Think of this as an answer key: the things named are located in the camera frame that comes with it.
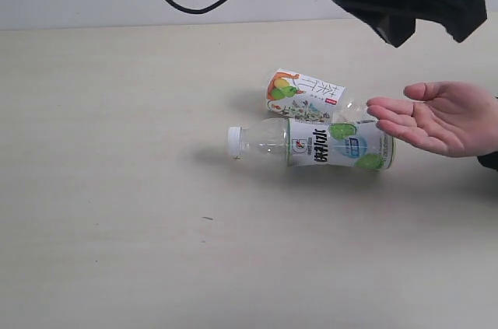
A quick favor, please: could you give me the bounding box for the tea bottle orange green label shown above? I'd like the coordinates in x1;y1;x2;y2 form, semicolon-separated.
265;68;373;124

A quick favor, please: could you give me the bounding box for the lime label bottle white cap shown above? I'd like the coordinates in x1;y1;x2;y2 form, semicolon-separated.
227;118;395;171

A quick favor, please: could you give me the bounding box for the black sleeve forearm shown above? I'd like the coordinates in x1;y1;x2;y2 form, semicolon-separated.
477;151;498;171

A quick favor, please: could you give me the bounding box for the person's open hand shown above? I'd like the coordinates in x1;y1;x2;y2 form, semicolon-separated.
366;82;497;158

